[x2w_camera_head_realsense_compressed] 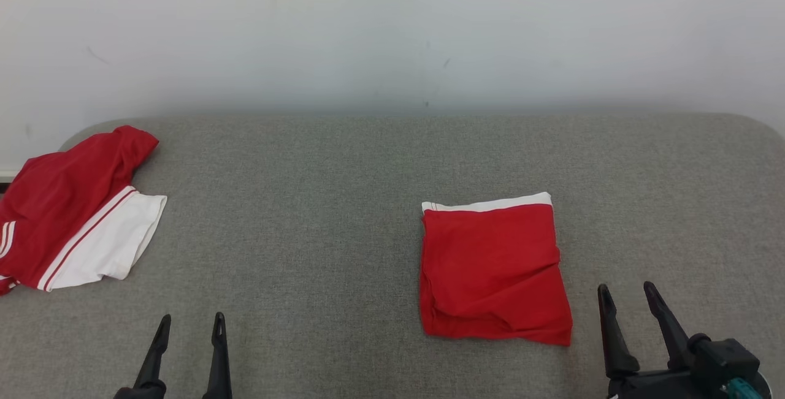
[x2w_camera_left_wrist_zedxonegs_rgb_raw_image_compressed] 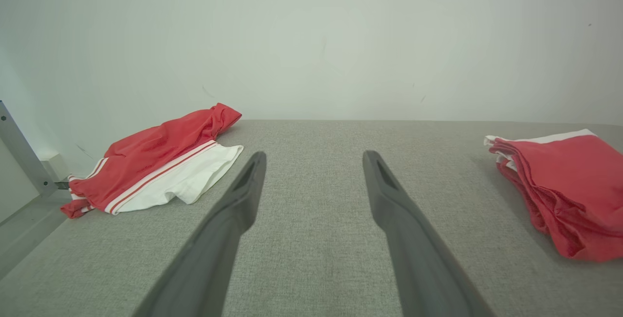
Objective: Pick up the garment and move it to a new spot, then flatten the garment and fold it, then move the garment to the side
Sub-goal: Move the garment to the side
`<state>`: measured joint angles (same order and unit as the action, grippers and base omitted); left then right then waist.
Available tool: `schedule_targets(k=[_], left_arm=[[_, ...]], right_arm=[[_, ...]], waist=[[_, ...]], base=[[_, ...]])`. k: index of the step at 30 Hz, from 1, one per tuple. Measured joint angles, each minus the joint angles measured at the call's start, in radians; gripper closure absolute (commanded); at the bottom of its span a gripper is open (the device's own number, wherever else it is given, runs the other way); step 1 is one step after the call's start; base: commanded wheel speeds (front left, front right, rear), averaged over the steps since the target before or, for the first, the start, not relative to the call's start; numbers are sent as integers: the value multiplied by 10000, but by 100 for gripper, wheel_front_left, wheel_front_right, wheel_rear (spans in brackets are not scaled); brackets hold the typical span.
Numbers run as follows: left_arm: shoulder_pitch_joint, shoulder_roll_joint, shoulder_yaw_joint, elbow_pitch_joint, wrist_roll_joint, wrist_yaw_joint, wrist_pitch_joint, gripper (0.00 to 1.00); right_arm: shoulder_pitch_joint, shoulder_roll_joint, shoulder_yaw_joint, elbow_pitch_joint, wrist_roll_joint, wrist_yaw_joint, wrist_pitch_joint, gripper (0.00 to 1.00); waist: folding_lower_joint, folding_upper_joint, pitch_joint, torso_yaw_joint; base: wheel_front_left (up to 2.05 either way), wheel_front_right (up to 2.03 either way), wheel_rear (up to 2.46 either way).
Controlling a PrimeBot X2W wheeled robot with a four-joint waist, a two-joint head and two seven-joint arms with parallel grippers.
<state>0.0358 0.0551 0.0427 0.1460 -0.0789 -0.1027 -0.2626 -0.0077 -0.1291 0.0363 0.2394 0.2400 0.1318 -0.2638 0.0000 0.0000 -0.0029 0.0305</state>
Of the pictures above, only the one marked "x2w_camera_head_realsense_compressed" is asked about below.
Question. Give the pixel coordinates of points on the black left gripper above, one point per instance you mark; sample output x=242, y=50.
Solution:
x=141, y=393

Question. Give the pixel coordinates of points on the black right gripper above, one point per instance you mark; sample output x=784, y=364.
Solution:
x=650, y=387

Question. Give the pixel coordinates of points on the red Bulls shorts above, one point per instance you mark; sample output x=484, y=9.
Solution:
x=490, y=264

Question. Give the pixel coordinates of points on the red white-sleeved jersey shirt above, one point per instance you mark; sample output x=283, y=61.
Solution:
x=61, y=215

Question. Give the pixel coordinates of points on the white black baseboard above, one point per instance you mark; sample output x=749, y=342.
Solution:
x=7, y=181

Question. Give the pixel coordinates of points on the teal right camera connector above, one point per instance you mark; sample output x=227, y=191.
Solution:
x=742, y=390

